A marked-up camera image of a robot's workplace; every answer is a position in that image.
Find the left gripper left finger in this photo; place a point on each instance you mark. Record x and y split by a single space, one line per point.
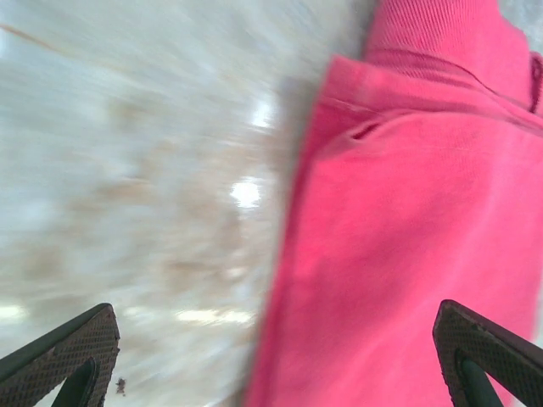
63 356

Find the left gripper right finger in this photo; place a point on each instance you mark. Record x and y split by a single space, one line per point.
479 343

